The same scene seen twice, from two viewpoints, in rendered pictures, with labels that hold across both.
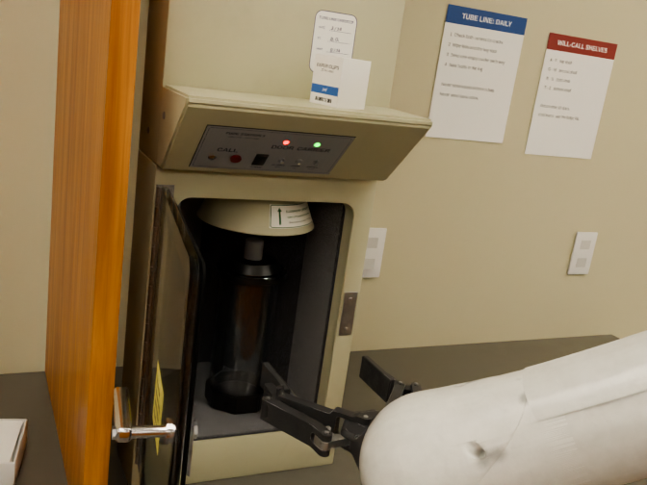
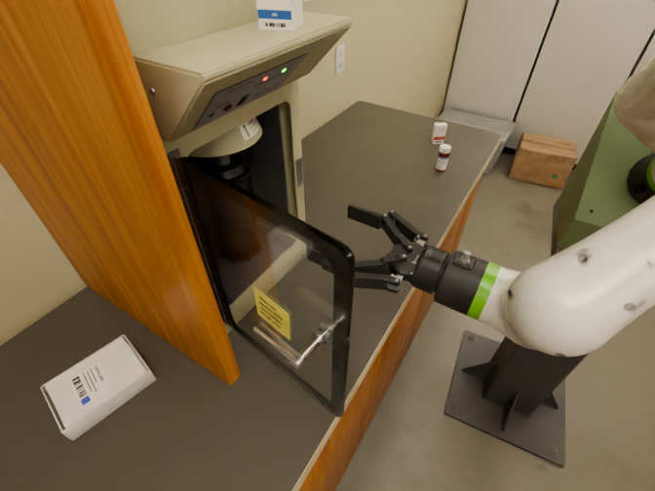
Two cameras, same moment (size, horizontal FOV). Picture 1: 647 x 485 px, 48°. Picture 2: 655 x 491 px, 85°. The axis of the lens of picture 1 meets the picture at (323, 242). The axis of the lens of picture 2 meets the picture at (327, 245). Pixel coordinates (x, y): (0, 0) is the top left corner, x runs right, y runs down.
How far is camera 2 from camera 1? 0.47 m
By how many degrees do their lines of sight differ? 38
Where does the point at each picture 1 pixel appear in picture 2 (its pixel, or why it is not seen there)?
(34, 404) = (106, 315)
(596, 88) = not seen: outside the picture
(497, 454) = (641, 304)
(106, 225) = (173, 221)
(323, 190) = (270, 97)
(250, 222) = (229, 144)
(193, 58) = (144, 16)
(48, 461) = (158, 348)
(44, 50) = not seen: outside the picture
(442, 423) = (602, 299)
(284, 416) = (361, 281)
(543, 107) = not seen: outside the picture
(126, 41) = (111, 31)
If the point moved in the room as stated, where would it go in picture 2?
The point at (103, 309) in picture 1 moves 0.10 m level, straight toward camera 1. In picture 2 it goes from (195, 276) to (239, 315)
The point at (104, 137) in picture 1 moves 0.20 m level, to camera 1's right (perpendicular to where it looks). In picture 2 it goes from (137, 149) to (311, 108)
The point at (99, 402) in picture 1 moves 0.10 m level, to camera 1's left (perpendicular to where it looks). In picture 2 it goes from (214, 323) to (151, 352)
